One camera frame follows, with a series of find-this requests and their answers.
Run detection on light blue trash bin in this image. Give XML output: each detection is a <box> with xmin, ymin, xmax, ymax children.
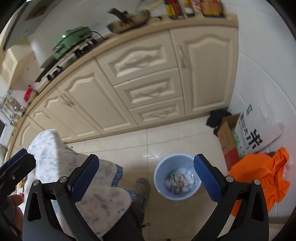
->
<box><xmin>154</xmin><ymin>154</ymin><xmax>201</xmax><ymax>201</ymax></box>

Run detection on left hand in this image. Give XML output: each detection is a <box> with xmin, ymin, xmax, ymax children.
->
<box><xmin>4</xmin><ymin>195</ymin><xmax>23</xmax><ymax>234</ymax></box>

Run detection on hanging utensil rack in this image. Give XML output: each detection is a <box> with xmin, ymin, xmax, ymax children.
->
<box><xmin>1</xmin><ymin>89</ymin><xmax>26</xmax><ymax>127</ymax></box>

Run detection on white blue floral tablecloth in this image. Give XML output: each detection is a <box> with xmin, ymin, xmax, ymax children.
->
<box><xmin>18</xmin><ymin>128</ymin><xmax>132</xmax><ymax>239</ymax></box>

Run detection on orange plastic bag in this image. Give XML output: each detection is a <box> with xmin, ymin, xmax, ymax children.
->
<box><xmin>229</xmin><ymin>147</ymin><xmax>290</xmax><ymax>211</ymax></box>

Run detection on red box on counter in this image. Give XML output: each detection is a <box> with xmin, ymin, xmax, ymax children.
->
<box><xmin>23</xmin><ymin>85</ymin><xmax>34</xmax><ymax>102</ymax></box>

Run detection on cardboard box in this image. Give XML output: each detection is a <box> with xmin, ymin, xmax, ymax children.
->
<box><xmin>217</xmin><ymin>114</ymin><xmax>240</xmax><ymax>171</ymax></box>

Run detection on cream upper left cabinet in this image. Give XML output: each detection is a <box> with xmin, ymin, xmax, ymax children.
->
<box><xmin>1</xmin><ymin>40</ymin><xmax>33</xmax><ymax>87</ymax></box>

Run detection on black gas stove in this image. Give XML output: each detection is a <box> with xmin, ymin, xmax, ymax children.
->
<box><xmin>35</xmin><ymin>37</ymin><xmax>98</xmax><ymax>83</ymax></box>

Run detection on grey shoe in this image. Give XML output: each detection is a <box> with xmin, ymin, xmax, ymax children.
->
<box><xmin>134</xmin><ymin>178</ymin><xmax>151</xmax><ymax>212</ymax></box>

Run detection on white rice sack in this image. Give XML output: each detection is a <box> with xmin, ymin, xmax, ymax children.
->
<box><xmin>232</xmin><ymin>104</ymin><xmax>284</xmax><ymax>158</ymax></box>

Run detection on black cloth on floor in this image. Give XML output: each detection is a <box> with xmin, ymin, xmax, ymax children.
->
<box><xmin>206</xmin><ymin>109</ymin><xmax>232</xmax><ymax>136</ymax></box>

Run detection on green electric cooker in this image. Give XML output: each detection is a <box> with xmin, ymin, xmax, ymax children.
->
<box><xmin>52</xmin><ymin>26</ymin><xmax>92</xmax><ymax>59</ymax></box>

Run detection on range hood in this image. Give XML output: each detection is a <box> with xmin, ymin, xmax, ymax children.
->
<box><xmin>2</xmin><ymin>1</ymin><xmax>60</xmax><ymax>51</ymax></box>

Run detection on steel wok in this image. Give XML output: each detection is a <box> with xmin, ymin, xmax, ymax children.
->
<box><xmin>106</xmin><ymin>1</ymin><xmax>163</xmax><ymax>34</ymax></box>

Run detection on cream lower cabinets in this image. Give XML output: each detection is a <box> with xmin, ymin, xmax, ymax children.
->
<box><xmin>6</xmin><ymin>14</ymin><xmax>239</xmax><ymax>157</ymax></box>

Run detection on dark sauce bottle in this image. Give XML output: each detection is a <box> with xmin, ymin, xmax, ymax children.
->
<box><xmin>164</xmin><ymin>0</ymin><xmax>184</xmax><ymax>20</ymax></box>

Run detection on condiment bottles group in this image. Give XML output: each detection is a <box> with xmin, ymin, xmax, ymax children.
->
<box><xmin>184</xmin><ymin>0</ymin><xmax>224</xmax><ymax>18</ymax></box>

